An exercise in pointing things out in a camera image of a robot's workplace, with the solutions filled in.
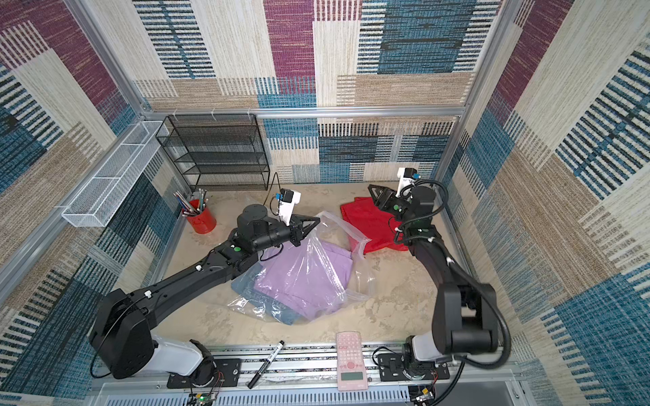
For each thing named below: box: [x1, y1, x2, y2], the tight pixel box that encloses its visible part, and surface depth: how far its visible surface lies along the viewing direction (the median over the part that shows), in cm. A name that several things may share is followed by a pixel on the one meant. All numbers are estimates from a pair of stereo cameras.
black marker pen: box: [247, 340, 286, 390], surface depth 76 cm
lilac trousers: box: [253, 241, 353, 321], surface depth 77 cm
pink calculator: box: [336, 330, 369, 392], surface depth 76 cm
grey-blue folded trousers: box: [231, 263, 300, 326], surface depth 84 cm
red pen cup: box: [187, 198, 217, 235], surface depth 104 cm
